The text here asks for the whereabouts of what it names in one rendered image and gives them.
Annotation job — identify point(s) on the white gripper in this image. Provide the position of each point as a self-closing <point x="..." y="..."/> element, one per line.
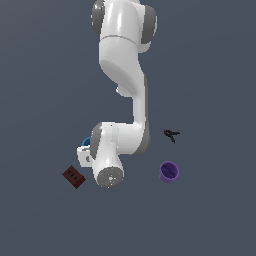
<point x="83" y="157"/>

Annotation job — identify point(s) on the dark red perforated block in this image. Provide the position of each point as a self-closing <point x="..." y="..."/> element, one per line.
<point x="74" y="176"/>

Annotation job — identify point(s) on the small black spring clamp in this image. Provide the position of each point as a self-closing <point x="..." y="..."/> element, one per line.
<point x="171" y="134"/>

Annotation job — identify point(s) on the purple cup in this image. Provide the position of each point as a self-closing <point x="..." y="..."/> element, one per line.
<point x="168" y="171"/>

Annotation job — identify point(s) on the blue round object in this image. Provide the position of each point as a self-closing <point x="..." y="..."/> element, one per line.
<point x="86" y="142"/>

